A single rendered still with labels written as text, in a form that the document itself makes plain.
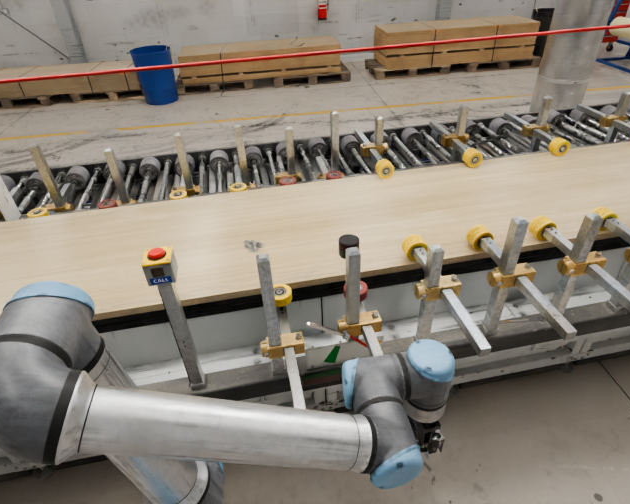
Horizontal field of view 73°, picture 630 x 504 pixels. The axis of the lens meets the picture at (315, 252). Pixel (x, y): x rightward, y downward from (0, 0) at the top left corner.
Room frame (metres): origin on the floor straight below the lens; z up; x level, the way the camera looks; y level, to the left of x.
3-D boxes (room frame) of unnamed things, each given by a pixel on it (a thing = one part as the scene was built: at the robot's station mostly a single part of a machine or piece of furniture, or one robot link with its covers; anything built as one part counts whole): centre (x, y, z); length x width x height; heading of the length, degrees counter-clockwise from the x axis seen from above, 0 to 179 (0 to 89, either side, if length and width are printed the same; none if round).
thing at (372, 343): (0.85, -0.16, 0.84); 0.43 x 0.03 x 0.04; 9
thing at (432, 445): (0.53, -0.22, 0.97); 0.09 x 0.08 x 0.12; 10
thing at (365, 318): (0.96, -0.13, 0.85); 0.14 x 0.06 x 0.05; 99
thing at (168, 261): (0.87, 0.40, 1.18); 0.07 x 0.07 x 0.08; 9
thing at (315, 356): (0.92, -0.08, 0.75); 0.26 x 0.01 x 0.10; 99
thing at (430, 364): (0.53, -0.21, 1.14); 0.10 x 0.09 x 0.12; 97
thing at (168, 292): (0.87, 0.40, 0.93); 0.05 x 0.05 x 0.45; 9
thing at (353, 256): (0.95, -0.11, 0.91); 0.04 x 0.04 x 0.48; 9
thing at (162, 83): (6.46, 2.11, 0.36); 0.59 x 0.57 x 0.73; 5
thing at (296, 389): (0.87, 0.09, 0.81); 0.44 x 0.03 x 0.04; 9
